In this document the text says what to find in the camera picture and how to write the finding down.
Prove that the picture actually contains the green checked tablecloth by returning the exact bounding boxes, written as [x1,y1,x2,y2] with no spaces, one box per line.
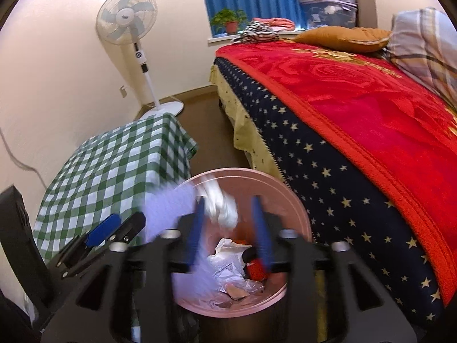
[32,112,199,329]

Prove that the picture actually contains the white paper bag green print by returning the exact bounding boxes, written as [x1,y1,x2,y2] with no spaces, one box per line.
[209,238,250,286]

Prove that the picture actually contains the pink plastic bin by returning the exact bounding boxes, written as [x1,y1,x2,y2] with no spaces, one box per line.
[171,167,314,318]

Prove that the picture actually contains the wooden bookshelf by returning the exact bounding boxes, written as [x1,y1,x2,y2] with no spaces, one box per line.
[332,0,379,29]

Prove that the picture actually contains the pink folded cloth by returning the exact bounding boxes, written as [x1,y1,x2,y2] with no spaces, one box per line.
[252,17,295,32]

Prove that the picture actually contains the black white striped cloth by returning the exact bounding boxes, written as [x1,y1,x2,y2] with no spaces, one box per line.
[232,21,279,44]

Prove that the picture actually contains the plaid pillow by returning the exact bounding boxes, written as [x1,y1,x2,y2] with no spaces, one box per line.
[387,7,457,104]

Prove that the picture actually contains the clear storage box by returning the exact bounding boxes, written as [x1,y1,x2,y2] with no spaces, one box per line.
[300,0,358,29]

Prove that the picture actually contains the red wrapper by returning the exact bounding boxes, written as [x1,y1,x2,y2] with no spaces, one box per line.
[246,257,270,281]

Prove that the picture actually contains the white standing fan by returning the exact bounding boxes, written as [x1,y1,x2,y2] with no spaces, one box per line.
[96,0,184,118]

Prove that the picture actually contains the yellow bed sheet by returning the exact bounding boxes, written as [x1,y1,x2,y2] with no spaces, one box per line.
[209,65,282,179]

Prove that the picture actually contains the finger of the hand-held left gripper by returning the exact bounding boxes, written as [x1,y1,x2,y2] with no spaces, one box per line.
[77,214,121,249]
[86,212,147,254]

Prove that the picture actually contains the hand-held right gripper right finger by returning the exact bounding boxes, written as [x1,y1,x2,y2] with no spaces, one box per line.
[252,196,418,343]

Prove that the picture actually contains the grey wall cable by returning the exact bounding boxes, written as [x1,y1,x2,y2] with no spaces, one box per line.
[0,129,51,190]

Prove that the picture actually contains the potted green plant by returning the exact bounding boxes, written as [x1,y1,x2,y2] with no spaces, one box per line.
[211,8,248,36]

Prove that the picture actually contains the clear plastic wrapper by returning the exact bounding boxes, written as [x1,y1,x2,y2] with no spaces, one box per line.
[218,279,266,301]

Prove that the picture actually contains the orange brown pillow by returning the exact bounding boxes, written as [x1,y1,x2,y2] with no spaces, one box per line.
[293,27,392,53]

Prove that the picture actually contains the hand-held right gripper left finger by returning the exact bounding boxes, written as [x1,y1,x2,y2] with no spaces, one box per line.
[39,196,206,343]

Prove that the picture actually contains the lavender foam net sleeve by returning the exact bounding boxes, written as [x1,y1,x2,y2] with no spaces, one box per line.
[145,185,215,295]

